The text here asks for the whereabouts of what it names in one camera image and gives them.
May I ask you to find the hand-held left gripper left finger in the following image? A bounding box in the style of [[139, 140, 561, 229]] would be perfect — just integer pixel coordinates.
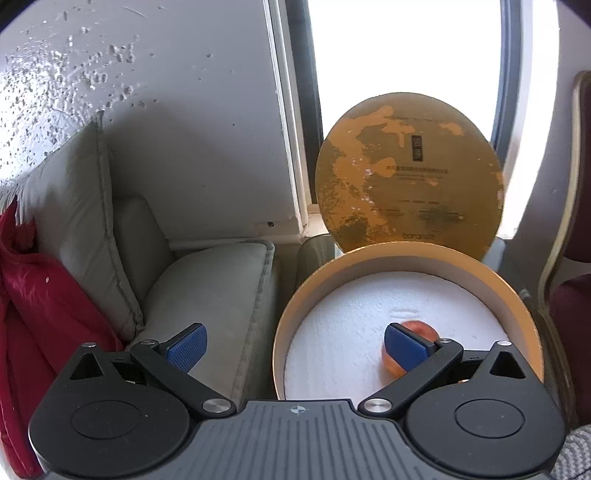
[[56, 322, 234, 419]]

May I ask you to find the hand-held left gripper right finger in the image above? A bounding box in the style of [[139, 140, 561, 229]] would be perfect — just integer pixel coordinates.
[[358, 322, 539, 419]]

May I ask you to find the red apple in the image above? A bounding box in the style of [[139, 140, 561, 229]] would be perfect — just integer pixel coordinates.
[[380, 319, 440, 377]]

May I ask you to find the gold round gift box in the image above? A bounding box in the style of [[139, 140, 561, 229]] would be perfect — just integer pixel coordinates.
[[272, 243, 546, 403]]

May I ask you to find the glass desktop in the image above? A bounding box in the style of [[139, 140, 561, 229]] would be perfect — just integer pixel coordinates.
[[297, 233, 578, 416]]

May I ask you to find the white foam insert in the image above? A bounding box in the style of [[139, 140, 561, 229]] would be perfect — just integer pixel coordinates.
[[283, 271, 514, 402]]

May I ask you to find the red pillow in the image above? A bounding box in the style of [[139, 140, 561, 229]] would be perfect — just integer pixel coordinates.
[[0, 195, 126, 479]]

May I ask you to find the gold round box lid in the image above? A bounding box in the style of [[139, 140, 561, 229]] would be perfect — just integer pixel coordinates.
[[316, 89, 505, 260]]

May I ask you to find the large grey sofa back cushion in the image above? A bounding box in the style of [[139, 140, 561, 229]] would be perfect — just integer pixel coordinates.
[[17, 121, 145, 343]]

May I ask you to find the person's right leg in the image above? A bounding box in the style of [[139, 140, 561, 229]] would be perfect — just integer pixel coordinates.
[[551, 425, 591, 480]]

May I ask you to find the maroon chair with gold frame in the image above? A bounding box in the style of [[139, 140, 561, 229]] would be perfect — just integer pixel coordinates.
[[537, 69, 591, 418]]

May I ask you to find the white window frame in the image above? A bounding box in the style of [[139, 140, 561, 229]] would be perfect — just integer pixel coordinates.
[[265, 0, 528, 241]]

